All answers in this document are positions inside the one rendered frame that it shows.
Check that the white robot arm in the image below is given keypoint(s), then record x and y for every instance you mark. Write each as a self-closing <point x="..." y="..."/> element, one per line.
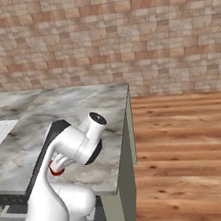
<point x="47" y="207"/>

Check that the green counter cabinet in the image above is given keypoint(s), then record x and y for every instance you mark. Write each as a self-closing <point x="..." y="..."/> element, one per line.
<point x="127" y="184"/>

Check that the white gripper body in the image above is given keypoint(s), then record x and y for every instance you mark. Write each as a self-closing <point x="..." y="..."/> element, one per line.
<point x="64" y="161"/>

